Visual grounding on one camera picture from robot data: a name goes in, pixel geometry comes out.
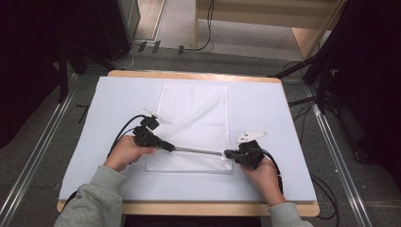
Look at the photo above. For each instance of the white table mat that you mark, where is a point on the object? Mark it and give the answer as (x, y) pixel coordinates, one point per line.
(268, 104)

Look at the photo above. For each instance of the metal floor rail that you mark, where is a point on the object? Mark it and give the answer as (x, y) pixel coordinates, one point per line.
(34, 157)
(340, 157)

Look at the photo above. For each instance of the white mesh laundry bag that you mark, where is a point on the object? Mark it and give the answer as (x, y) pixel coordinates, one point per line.
(192, 126)

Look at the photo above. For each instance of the person's right hand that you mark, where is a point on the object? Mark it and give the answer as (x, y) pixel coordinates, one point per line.
(263, 176)

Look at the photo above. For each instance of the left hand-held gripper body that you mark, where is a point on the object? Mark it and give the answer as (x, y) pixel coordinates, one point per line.
(145, 134)

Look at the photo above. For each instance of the black tripod stand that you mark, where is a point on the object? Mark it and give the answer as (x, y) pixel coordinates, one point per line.
(321, 78)

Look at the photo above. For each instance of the wooden table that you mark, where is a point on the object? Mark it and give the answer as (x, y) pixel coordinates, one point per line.
(195, 208)

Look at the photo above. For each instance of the black curtain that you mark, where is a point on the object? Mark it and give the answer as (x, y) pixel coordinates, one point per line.
(372, 78)
(25, 63)

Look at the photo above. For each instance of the light wooden shelf unit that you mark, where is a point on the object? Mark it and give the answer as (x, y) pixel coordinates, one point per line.
(261, 17)

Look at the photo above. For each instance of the dark cabinet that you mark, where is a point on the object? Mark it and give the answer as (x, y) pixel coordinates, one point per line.
(119, 25)

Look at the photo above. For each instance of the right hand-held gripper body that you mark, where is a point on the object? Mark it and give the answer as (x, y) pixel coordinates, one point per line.
(250, 153)

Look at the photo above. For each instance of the person's left hand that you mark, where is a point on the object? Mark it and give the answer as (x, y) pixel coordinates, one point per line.
(124, 153)

